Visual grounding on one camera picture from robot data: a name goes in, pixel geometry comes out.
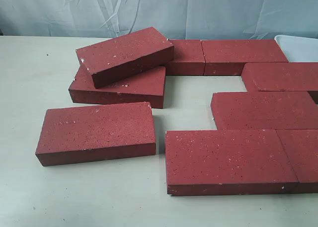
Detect red brick under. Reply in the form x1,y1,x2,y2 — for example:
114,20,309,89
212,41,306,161
69,66,166,109

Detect pale backdrop curtain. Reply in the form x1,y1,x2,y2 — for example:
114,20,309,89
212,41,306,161
0,0,318,39

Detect white plastic tray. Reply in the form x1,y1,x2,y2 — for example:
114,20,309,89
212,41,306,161
274,35,318,63

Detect red brick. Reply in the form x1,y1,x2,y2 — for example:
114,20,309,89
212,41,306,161
164,39,205,76
201,39,288,76
211,91,318,130
35,102,156,166
276,130,318,194
76,27,174,88
241,62,318,103
165,130,298,196

